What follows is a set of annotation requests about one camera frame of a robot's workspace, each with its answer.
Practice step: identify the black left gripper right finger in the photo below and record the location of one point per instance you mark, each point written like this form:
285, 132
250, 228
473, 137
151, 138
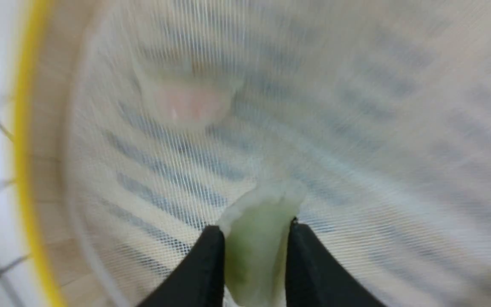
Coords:
314, 278

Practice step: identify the green dumpling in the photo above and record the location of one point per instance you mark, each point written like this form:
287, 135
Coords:
256, 230

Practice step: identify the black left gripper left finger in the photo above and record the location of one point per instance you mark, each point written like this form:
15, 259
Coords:
198, 280

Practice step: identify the yellow-rimmed bamboo steamer basket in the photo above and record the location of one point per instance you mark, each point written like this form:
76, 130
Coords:
50, 38

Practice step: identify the white mesh steamer liner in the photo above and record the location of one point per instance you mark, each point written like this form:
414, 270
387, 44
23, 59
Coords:
380, 109

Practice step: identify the pink dumpling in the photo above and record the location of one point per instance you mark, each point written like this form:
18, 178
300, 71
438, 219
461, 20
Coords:
181, 101

